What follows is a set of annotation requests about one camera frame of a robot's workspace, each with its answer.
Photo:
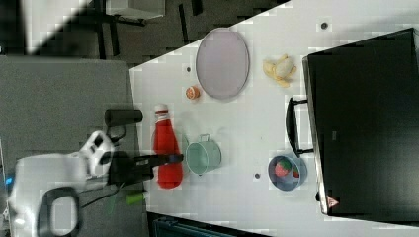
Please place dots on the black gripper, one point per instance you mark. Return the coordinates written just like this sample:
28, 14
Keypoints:
132, 170

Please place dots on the red plush ketchup bottle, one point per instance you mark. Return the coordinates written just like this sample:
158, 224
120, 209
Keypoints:
170, 176

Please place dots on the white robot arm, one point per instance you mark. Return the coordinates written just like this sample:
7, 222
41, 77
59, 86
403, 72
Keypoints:
44, 190

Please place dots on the black toaster oven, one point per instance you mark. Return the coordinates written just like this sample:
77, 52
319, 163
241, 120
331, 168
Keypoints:
363, 109

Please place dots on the green marker tip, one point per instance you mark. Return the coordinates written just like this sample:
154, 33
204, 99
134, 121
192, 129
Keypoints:
134, 198

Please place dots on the green metal cup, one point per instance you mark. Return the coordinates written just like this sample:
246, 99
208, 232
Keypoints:
203, 156

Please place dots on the toy orange slice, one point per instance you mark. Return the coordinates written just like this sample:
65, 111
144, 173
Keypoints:
193, 93

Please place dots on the grey round plate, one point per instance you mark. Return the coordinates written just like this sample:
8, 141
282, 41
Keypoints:
222, 63

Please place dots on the light toy strawberry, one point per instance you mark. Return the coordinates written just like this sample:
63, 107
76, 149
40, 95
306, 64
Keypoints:
283, 167

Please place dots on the blue small bowl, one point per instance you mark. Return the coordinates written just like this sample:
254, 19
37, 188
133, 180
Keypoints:
288, 182

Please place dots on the dark red toy strawberry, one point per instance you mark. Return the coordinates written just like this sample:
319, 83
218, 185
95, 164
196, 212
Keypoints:
295, 172

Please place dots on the plush peeled banana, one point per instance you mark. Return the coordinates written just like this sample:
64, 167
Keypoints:
280, 70

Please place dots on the black cylinder on mount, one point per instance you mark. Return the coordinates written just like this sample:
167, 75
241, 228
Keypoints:
119, 117

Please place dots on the blue table frame rail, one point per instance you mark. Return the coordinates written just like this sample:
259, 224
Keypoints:
172, 227

